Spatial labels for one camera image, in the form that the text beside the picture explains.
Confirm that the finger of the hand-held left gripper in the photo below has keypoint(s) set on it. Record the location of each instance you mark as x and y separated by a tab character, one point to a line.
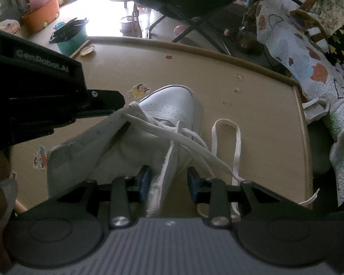
109	100

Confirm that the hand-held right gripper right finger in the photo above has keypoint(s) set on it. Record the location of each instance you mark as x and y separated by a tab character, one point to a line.
192	183

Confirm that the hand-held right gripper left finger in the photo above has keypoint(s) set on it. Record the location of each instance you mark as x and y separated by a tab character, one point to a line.
145	182

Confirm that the white shoelace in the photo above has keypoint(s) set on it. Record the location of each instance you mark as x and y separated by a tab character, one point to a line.
189	141

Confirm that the white sneaker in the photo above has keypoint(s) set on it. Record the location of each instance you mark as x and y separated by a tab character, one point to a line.
169	100
315	108

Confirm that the yellow cartoon sticker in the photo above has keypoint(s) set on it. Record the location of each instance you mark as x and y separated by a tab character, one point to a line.
139	90

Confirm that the round tan disc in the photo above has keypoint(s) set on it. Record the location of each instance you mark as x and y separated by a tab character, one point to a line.
87	50

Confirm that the rocket boy sticker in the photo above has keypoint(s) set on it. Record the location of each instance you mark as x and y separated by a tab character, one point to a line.
40	160

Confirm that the printed plastic bag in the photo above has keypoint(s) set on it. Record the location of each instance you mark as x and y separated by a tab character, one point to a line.
7	25

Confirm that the blue plastic cup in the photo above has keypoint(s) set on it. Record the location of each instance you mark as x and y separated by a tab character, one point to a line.
58	25

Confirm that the black trash bag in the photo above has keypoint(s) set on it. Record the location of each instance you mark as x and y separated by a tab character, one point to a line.
68	30

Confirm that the small red sticker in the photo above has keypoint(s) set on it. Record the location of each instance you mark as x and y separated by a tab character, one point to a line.
168	57

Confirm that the orange plastic tub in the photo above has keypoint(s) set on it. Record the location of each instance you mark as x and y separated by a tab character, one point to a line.
41	17

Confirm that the pink lidded container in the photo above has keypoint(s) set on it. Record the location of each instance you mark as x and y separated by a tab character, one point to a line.
127	24

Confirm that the red white sticker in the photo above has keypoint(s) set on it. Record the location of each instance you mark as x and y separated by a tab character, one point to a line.
13	174

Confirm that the pink ball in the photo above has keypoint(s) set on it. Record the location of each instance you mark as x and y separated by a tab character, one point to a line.
179	30

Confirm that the dark round stool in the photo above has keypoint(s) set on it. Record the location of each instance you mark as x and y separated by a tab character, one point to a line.
319	149

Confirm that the brown glass jar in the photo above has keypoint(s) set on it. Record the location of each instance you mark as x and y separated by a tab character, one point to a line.
246	40

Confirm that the patchwork quilt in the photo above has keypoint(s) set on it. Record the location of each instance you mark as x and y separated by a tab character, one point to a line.
289	48

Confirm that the black gold tree pillow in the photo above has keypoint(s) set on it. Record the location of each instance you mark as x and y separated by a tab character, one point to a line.
342	45

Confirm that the floral sofa cover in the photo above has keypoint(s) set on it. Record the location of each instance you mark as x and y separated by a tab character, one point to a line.
329	3

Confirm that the turned wooden post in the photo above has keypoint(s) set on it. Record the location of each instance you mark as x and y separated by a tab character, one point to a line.
136	17

